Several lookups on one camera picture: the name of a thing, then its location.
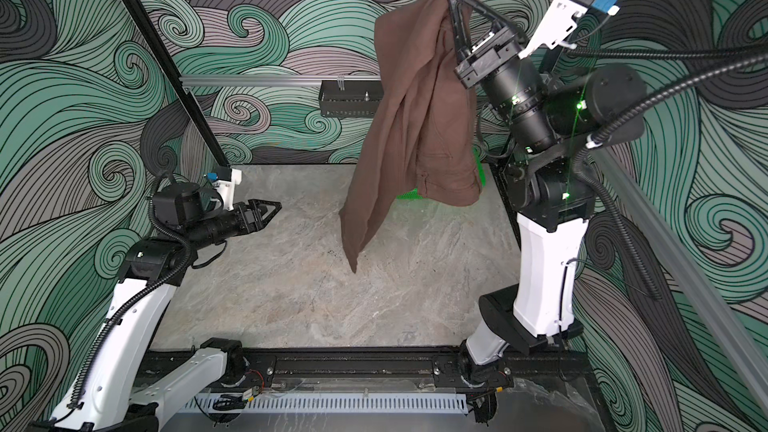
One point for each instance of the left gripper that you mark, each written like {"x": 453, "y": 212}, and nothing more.
{"x": 255, "y": 223}

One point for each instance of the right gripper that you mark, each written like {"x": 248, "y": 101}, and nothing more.
{"x": 496, "y": 52}

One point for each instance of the brown trousers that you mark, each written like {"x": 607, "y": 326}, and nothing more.
{"x": 421, "y": 138}

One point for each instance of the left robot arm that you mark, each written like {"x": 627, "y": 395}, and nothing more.
{"x": 185, "y": 218}

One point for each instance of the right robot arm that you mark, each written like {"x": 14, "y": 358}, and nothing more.
{"x": 548, "y": 122}

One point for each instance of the green plastic basket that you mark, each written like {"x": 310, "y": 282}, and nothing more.
{"x": 414, "y": 194}

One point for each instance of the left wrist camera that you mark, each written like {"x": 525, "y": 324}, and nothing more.
{"x": 224, "y": 180}

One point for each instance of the black frame post right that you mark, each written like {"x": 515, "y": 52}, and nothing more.
{"x": 550, "y": 60}

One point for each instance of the black frame post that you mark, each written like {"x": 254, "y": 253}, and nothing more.
{"x": 550, "y": 60}
{"x": 187, "y": 100}

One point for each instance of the black perforated wall tray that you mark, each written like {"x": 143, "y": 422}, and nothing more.
{"x": 342, "y": 99}

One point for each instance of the aluminium rail back wall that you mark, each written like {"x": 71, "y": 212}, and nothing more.
{"x": 267, "y": 80}

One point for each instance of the aluminium rail wall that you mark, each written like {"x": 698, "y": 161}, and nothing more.
{"x": 735, "y": 341}
{"x": 267, "y": 80}

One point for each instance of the black frame post left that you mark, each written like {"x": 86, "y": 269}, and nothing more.
{"x": 187, "y": 100}

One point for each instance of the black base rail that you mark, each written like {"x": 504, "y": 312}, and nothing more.
{"x": 441, "y": 366}

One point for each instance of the white slotted cable duct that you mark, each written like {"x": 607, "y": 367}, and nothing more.
{"x": 357, "y": 403}

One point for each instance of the aluminium rail right wall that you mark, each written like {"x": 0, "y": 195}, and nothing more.
{"x": 735, "y": 341}

